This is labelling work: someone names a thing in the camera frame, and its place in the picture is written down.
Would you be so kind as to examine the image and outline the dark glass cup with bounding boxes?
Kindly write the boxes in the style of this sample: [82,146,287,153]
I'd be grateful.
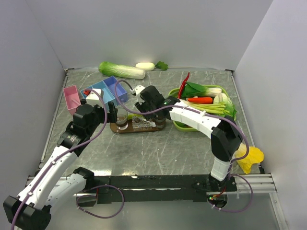
[153,116,166,129]

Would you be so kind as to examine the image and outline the clear textured plastic holder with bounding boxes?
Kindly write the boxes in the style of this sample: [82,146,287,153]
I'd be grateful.
[131,117,152,131]

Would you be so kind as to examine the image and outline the frosted clear glass cup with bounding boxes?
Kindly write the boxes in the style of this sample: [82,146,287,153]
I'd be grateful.
[116,107,128,130]

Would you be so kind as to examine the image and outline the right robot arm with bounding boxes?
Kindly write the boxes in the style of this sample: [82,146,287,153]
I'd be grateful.
[131,85,246,191]

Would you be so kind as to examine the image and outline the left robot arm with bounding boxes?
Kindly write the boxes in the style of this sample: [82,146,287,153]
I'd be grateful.
[3,102,118,230]

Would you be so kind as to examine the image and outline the yellow cabbage by arm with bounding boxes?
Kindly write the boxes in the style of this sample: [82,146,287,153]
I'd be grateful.
[235,143,264,174]

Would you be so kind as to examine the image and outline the brown wooden tray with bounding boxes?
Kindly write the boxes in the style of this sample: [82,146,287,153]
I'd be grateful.
[110,119,162,134]

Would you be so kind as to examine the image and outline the purple drawer box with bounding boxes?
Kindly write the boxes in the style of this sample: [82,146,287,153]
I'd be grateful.
[103,76,128,106]

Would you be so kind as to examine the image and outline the teal drawer box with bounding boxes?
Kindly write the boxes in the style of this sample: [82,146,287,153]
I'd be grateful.
[80,87,108,112]

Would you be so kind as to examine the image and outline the pink drawer box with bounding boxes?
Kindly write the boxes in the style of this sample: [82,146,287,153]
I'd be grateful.
[63,85,81,115]

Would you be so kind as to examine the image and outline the white daikon radish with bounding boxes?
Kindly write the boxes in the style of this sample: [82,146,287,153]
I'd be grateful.
[135,61,168,71]

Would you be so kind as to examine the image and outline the red chili pepper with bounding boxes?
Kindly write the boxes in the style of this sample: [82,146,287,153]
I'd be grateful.
[178,72,190,99]

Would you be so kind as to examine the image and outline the green plastic vegetable basket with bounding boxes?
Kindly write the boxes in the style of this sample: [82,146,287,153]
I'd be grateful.
[168,85,229,132]

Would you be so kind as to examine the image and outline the bok choy in basket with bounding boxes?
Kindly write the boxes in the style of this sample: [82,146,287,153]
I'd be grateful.
[181,82,223,98]

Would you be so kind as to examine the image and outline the napa cabbage on table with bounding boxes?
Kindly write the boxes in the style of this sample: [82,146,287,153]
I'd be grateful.
[98,61,146,80]

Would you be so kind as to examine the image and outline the orange carrot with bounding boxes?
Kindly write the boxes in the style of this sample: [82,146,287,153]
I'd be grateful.
[187,97,213,104]

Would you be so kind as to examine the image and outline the white celery stalk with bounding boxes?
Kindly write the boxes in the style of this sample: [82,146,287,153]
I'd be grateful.
[182,100,236,120]

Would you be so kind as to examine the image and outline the napa cabbage in basket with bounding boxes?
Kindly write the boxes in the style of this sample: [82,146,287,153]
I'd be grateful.
[213,92,236,120]

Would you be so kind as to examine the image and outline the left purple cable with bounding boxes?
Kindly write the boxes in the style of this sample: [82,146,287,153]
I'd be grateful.
[9,89,125,230]

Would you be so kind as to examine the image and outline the purple cable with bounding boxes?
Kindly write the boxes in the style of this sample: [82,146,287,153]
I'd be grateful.
[9,89,125,230]
[114,80,254,213]

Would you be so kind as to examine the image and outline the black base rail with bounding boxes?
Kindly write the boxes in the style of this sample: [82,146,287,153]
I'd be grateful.
[77,174,237,204]

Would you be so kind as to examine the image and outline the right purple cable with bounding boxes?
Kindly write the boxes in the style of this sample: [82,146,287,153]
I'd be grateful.
[114,80,254,213]

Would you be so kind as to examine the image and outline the aluminium frame rail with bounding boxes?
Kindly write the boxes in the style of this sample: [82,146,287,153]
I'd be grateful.
[27,174,276,215]

